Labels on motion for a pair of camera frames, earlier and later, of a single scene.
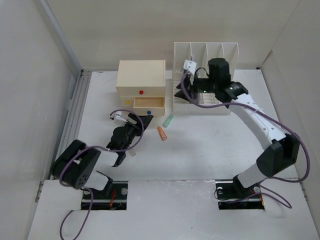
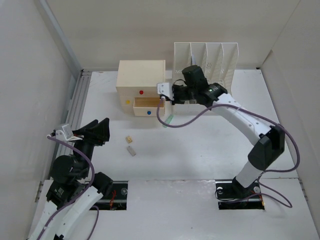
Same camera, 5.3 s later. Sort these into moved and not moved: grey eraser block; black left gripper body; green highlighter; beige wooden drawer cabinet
Moved: black left gripper body
Not moved: grey eraser block; green highlighter; beige wooden drawer cabinet
